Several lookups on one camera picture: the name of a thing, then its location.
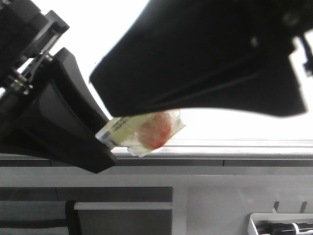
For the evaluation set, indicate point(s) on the black marker in tray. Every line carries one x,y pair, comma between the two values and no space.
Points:
290,228

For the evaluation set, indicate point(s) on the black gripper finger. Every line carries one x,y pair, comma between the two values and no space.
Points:
230,54
58,119

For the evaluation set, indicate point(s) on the white whiteboard with metal frame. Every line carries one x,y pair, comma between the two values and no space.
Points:
193,139

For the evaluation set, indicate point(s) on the dark cabinet panel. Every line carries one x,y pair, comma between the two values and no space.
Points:
86,211

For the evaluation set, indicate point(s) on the white taped whiteboard marker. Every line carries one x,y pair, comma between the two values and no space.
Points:
141,134

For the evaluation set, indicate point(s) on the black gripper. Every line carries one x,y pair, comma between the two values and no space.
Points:
26,37

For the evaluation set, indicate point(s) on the white marker tray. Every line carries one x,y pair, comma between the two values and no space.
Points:
258,218

